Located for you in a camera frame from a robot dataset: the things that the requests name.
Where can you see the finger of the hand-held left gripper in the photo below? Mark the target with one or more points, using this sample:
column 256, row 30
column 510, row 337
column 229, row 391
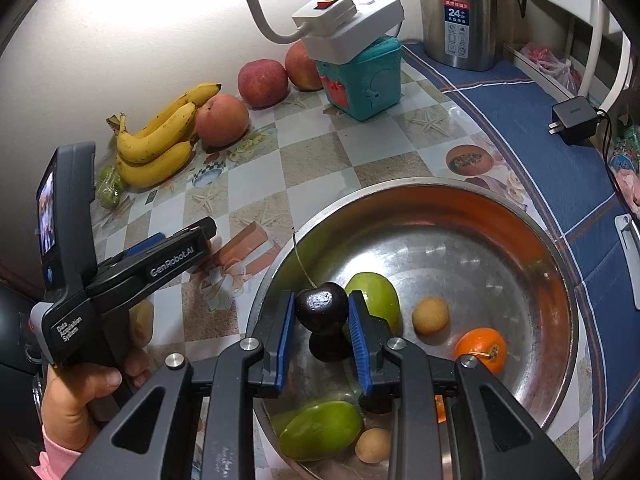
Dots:
column 207, row 230
column 145, row 242

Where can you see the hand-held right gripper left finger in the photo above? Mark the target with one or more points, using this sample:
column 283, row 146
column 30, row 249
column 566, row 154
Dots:
column 284, row 340

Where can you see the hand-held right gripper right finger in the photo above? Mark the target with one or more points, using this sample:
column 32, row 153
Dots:
column 356, row 340

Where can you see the dark plum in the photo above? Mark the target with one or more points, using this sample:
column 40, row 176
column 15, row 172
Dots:
column 320, row 307
column 375, row 404
column 327, row 349

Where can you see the green jujube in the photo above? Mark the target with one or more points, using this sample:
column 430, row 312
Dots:
column 381, row 300

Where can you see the tan longan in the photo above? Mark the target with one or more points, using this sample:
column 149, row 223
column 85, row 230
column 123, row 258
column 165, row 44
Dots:
column 430, row 316
column 372, row 445

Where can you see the orange mandarin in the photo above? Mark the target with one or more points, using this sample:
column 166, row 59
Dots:
column 477, row 345
column 440, row 410

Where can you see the stainless steel basin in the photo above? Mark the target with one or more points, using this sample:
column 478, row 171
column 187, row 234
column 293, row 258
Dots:
column 450, row 250

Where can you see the person's left forearm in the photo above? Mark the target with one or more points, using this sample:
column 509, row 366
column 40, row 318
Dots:
column 55, row 452

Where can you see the person's left hand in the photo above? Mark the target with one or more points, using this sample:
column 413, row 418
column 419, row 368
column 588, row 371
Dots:
column 70, row 395

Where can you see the yellow banana bunch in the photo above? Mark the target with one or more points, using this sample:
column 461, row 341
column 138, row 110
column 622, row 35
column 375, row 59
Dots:
column 150, row 170

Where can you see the red apple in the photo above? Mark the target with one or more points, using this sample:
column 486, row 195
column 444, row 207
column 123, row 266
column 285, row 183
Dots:
column 262, row 84
column 302, row 67
column 222, row 120

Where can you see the checkered printed tablecloth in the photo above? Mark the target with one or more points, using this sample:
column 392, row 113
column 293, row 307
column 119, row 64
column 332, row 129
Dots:
column 320, row 160

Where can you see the teal plastic toy box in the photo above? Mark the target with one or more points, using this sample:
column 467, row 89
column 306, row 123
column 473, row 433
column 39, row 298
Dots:
column 370, row 85

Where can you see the white power strip lamp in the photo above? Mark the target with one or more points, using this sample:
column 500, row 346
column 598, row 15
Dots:
column 345, row 25

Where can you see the black charger adapter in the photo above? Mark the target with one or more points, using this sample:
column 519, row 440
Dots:
column 575, row 121

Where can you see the printed plastic packet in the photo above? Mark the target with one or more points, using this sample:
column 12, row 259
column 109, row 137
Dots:
column 625, row 165

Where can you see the pink plastic bag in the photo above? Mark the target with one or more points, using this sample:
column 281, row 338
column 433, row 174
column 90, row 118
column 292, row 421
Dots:
column 545, row 57

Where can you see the white pipe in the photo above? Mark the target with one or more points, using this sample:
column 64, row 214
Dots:
column 597, row 35

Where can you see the grey metal bracket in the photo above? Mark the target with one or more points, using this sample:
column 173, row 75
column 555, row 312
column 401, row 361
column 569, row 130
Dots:
column 627, row 240

